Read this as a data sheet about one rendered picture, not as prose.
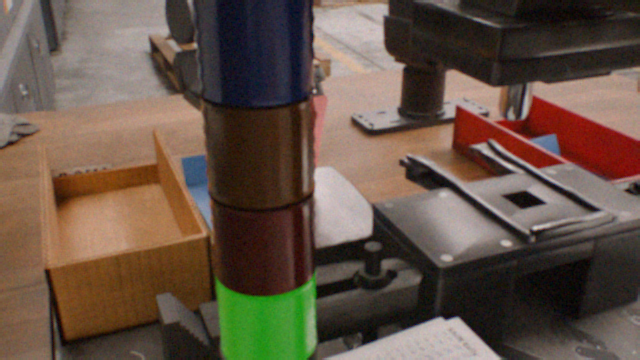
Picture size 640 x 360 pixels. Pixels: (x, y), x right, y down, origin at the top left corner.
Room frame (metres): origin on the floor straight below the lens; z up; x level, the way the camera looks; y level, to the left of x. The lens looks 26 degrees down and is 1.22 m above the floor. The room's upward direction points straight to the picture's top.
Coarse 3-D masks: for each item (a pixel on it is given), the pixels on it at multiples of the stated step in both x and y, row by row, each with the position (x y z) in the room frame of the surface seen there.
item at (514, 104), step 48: (432, 0) 0.44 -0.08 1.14; (480, 0) 0.42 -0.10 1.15; (528, 0) 0.39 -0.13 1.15; (576, 0) 0.40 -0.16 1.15; (624, 0) 0.33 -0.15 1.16; (432, 48) 0.42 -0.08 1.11; (480, 48) 0.37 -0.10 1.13; (528, 48) 0.37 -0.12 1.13; (576, 48) 0.38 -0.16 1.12; (624, 48) 0.40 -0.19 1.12; (528, 96) 0.38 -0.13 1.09
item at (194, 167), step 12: (192, 156) 0.61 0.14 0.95; (204, 156) 0.62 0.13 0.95; (192, 168) 0.61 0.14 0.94; (204, 168) 0.61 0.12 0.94; (192, 180) 0.60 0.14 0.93; (204, 180) 0.60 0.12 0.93; (192, 192) 0.58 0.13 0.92; (204, 192) 0.58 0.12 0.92; (204, 204) 0.55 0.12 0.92; (204, 216) 0.53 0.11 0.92
